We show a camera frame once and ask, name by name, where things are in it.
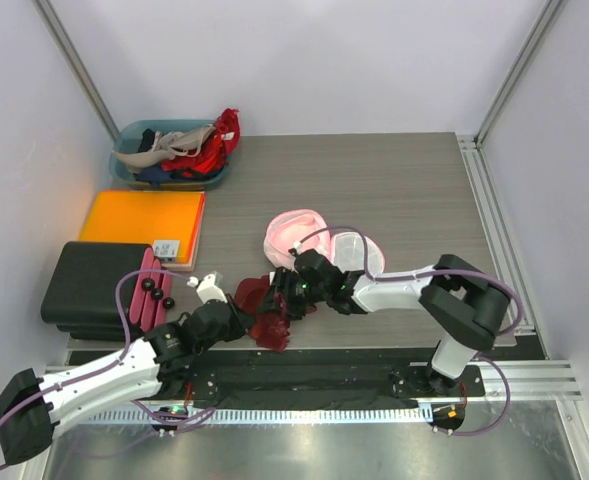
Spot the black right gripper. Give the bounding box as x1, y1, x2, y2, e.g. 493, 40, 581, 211
255, 266, 329, 321

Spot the pink bra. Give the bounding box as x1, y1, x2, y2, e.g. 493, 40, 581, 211
263, 209, 327, 268

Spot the white mesh laundry bag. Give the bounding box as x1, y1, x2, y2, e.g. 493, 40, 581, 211
262, 209, 388, 279

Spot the dark red garment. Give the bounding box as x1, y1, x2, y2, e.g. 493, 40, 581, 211
234, 272, 317, 352

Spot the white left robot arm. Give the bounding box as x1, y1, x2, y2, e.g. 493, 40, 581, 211
0, 299, 255, 466

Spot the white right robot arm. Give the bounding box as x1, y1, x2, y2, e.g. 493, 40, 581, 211
256, 250, 519, 396

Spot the teal plastic laundry basket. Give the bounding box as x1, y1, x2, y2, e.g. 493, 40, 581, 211
109, 119, 230, 191

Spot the white cup bra in basket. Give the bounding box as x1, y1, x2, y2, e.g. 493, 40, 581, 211
112, 124, 215, 173

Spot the black case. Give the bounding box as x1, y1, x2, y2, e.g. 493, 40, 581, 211
40, 242, 175, 342

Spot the bright red garment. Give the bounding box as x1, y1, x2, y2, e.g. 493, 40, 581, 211
161, 108, 241, 181

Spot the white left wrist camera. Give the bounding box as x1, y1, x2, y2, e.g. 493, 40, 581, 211
186, 271, 228, 304

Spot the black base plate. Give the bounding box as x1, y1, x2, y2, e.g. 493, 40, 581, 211
154, 348, 485, 411

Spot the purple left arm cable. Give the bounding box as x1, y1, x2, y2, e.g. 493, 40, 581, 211
0, 267, 220, 474

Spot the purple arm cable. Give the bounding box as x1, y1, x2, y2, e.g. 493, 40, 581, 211
0, 267, 220, 474
293, 227, 523, 439

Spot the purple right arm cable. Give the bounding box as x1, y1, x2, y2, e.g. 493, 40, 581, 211
293, 227, 523, 439

